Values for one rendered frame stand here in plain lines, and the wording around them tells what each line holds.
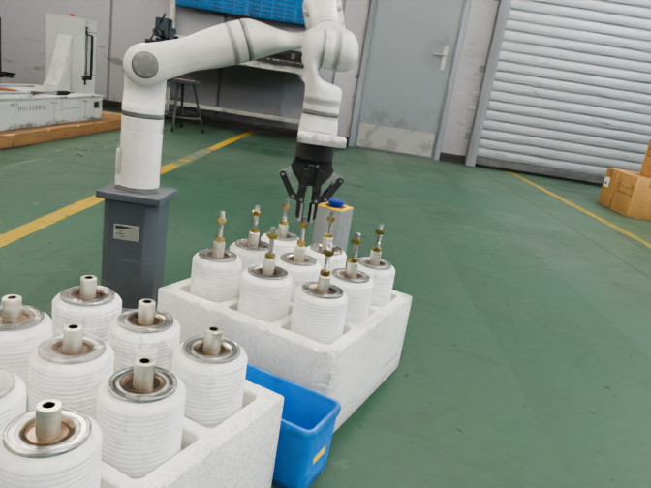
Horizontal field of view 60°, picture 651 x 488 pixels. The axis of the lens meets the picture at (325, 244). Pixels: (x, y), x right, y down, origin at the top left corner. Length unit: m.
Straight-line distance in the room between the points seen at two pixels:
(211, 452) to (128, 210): 0.78
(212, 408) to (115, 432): 0.14
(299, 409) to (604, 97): 6.02
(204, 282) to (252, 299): 0.11
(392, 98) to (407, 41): 0.59
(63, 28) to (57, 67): 0.29
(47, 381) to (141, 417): 0.14
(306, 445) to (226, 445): 0.18
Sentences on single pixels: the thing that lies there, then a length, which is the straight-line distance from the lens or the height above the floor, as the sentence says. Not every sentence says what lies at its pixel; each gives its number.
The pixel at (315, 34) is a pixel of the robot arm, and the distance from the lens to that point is 1.08.
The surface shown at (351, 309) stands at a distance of 1.09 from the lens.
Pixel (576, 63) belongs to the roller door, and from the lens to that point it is 6.58.
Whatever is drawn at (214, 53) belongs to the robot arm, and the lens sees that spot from 1.33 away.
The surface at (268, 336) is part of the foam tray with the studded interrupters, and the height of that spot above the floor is 0.17.
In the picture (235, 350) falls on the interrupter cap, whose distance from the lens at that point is 0.76.
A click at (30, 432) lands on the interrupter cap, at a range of 0.62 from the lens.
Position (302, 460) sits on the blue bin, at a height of 0.07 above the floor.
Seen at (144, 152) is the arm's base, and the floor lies 0.40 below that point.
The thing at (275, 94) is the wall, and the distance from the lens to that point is 6.28.
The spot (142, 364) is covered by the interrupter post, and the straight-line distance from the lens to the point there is 0.66.
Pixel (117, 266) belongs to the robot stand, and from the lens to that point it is 1.41.
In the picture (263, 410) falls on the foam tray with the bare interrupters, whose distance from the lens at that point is 0.78.
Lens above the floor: 0.60
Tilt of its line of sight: 16 degrees down
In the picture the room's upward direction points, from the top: 9 degrees clockwise
